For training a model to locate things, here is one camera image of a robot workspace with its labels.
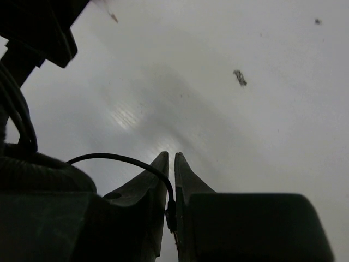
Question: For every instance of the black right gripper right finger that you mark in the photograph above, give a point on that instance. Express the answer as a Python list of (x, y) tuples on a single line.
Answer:
[(214, 226)]

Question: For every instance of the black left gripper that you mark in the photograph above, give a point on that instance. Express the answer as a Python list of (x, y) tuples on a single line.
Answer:
[(37, 31)]

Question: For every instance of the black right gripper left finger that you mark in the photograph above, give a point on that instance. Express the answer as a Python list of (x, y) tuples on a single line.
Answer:
[(126, 224)]

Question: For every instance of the red headphones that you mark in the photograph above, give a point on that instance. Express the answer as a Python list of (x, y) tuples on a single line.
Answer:
[(109, 11)]

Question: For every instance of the black headphones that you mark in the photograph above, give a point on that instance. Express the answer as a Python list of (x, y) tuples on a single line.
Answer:
[(26, 171)]

